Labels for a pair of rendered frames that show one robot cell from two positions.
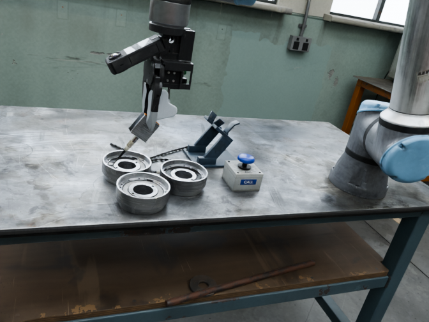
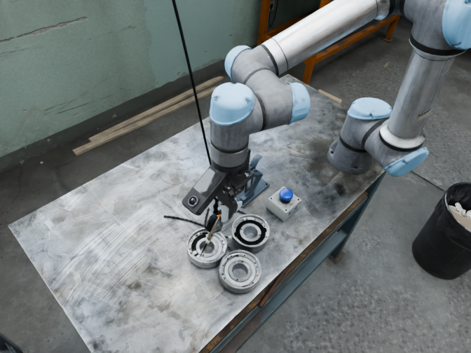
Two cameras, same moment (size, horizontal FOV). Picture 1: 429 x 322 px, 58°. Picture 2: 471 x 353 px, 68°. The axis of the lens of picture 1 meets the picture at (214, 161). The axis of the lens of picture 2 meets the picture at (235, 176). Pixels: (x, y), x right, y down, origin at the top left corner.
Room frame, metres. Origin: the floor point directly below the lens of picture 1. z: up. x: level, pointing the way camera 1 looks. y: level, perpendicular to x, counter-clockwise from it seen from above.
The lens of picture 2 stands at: (0.31, 0.33, 1.63)
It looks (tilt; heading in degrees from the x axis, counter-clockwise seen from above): 48 degrees down; 336
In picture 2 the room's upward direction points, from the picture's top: 5 degrees clockwise
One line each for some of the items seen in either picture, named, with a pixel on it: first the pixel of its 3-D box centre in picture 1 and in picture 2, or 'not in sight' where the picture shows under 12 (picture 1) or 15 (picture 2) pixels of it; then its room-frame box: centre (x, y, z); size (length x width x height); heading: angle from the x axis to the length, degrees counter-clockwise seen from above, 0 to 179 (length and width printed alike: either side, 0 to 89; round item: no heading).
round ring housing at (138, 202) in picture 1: (142, 193); (240, 272); (0.67, 0.13, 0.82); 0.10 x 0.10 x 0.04
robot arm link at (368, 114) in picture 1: (379, 128); (366, 122); (0.95, -0.39, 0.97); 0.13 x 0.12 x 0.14; 5
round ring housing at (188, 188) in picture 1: (182, 177); (250, 234); (0.76, 0.06, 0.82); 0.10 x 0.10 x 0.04
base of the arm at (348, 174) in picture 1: (362, 168); (353, 148); (0.96, -0.39, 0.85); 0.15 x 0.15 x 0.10
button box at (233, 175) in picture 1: (244, 174); (284, 202); (0.83, -0.08, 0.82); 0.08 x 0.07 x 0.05; 114
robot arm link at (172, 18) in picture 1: (168, 13); (228, 148); (0.78, 0.14, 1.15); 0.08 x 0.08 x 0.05
